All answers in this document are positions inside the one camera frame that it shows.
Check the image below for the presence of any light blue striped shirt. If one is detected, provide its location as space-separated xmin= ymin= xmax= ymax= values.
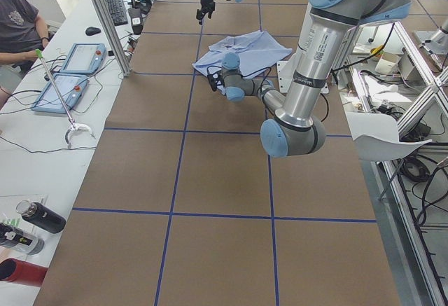
xmin=192 ymin=31 xmax=292 ymax=79

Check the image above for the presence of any red cylinder tube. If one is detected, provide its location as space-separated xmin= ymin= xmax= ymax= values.
xmin=1 ymin=258 xmax=48 ymax=287

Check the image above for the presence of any seated person grey shirt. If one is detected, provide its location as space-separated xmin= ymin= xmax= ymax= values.
xmin=0 ymin=0 xmax=50 ymax=111

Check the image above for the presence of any upper blue teach pendant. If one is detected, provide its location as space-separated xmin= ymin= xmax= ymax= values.
xmin=59 ymin=43 xmax=107 ymax=75

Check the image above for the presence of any grey labelled bottle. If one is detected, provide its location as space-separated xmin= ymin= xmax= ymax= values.
xmin=1 ymin=223 xmax=45 ymax=256

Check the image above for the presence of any black computer mouse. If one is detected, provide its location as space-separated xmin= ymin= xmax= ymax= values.
xmin=85 ymin=27 xmax=102 ymax=36

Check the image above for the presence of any black water bottle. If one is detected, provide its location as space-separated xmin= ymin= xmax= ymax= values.
xmin=16 ymin=200 xmax=66 ymax=234

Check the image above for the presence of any aluminium frame post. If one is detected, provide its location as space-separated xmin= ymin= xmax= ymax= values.
xmin=92 ymin=0 xmax=131 ymax=77

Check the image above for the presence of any reacher grabber tool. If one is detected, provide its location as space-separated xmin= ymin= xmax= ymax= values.
xmin=36 ymin=49 xmax=94 ymax=149

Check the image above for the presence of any grey box with label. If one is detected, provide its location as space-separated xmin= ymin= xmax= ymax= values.
xmin=127 ymin=8 xmax=144 ymax=35

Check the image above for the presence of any lower blue teach pendant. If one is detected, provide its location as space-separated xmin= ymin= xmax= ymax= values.
xmin=31 ymin=73 xmax=88 ymax=113

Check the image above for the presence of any blue teach pendant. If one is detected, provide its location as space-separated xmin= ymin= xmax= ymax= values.
xmin=31 ymin=73 xmax=88 ymax=113
xmin=59 ymin=43 xmax=107 ymax=75

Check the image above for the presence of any black keyboard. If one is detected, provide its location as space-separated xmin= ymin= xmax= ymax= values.
xmin=104 ymin=0 xmax=128 ymax=26

